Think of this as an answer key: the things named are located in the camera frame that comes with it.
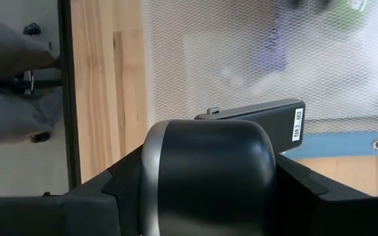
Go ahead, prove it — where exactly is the person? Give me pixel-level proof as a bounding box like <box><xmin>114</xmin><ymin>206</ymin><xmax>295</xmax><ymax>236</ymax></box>
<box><xmin>0</xmin><ymin>16</ymin><xmax>62</xmax><ymax>149</ymax></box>

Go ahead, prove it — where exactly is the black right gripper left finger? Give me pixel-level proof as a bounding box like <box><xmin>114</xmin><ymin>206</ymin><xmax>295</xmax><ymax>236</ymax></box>
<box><xmin>0</xmin><ymin>146</ymin><xmax>144</xmax><ymax>236</ymax></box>

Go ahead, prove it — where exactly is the blue printed packet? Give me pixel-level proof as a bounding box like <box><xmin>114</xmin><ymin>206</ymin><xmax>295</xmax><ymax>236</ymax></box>
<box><xmin>256</xmin><ymin>9</ymin><xmax>290</xmax><ymax>75</ymax></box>

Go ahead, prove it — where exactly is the black office chair base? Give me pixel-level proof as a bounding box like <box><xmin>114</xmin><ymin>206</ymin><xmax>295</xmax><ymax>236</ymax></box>
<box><xmin>13</xmin><ymin>22</ymin><xmax>62</xmax><ymax>144</ymax></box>

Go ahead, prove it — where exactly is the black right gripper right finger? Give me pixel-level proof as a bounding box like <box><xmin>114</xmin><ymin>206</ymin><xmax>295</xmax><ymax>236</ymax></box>
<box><xmin>267</xmin><ymin>153</ymin><xmax>378</xmax><ymax>236</ymax></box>

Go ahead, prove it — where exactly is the green item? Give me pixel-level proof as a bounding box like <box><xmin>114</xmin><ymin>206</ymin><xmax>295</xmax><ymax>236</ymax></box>
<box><xmin>331</xmin><ymin>0</ymin><xmax>371</xmax><ymax>28</ymax></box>

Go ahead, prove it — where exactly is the dark grey elongated device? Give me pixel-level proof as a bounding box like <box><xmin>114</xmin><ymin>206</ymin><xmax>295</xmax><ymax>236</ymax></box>
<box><xmin>139</xmin><ymin>118</ymin><xmax>278</xmax><ymax>236</ymax></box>

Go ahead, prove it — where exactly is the black aluminium table frame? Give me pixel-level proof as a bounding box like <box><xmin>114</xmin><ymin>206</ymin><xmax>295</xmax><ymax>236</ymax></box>
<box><xmin>57</xmin><ymin>0</ymin><xmax>82</xmax><ymax>191</ymax></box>

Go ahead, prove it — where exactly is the mesh zip pouch blue trim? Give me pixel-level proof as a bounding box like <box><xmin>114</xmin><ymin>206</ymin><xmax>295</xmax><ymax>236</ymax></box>
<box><xmin>141</xmin><ymin>0</ymin><xmax>378</xmax><ymax>161</ymax></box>

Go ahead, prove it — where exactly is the black bar with white label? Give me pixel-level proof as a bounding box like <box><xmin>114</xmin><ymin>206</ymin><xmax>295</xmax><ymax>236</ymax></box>
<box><xmin>194</xmin><ymin>98</ymin><xmax>307</xmax><ymax>155</ymax></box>

